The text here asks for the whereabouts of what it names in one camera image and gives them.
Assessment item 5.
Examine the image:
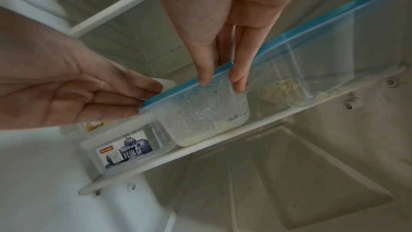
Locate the person's left hand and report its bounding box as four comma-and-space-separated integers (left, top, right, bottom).
0, 6, 164, 131

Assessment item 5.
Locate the clear container with blue lid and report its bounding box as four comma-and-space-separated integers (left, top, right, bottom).
138, 0, 412, 147

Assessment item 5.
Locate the clear container with yellow contents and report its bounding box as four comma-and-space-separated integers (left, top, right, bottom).
61, 119, 114, 138

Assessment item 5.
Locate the clear container with blueberry label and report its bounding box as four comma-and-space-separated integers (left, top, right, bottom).
80, 120, 177, 176

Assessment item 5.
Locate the glass fridge shelf white rim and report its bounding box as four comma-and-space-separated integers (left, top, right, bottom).
79, 65, 412, 196

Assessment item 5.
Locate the translucent fridge drawer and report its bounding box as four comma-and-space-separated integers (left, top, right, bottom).
174, 122, 398, 232

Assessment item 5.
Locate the white fridge shelf rail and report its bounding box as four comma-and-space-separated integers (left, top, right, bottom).
68, 0, 156, 37

